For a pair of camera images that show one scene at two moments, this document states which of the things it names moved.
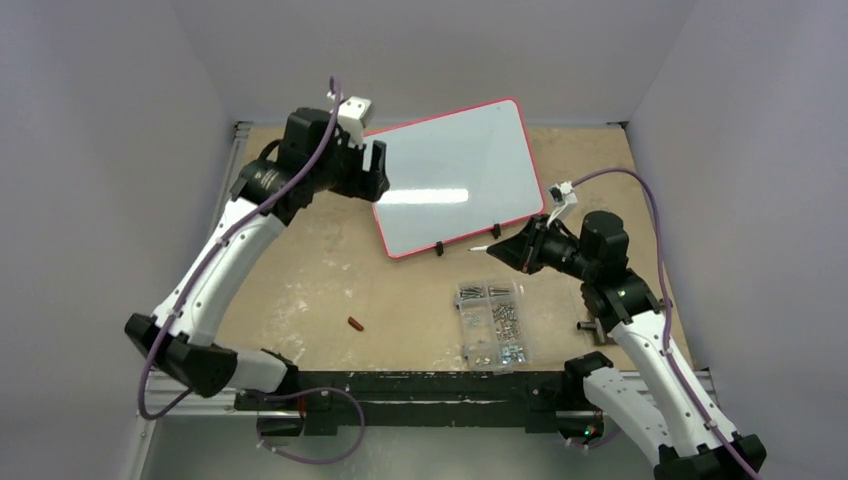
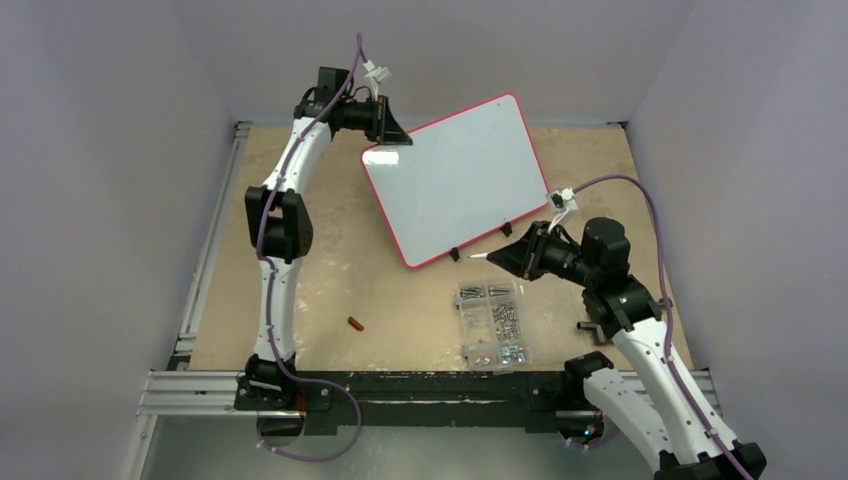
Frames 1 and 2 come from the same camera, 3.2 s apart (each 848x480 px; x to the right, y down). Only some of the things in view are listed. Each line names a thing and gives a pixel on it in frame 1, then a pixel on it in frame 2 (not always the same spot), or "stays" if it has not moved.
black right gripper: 534,245 stays
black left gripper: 364,184 -> 385,129
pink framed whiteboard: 455,175 stays
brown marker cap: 355,323 stays
